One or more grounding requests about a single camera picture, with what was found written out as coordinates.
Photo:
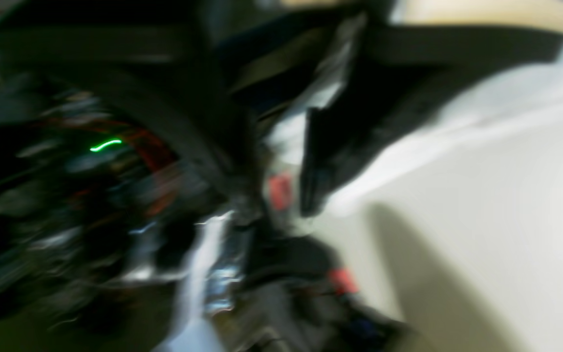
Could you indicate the white t-shirt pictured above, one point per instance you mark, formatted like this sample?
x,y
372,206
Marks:
x,y
494,148

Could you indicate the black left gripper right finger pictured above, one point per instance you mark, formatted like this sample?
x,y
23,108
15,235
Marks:
x,y
399,78

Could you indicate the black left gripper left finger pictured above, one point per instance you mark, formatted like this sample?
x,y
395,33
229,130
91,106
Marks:
x,y
152,59

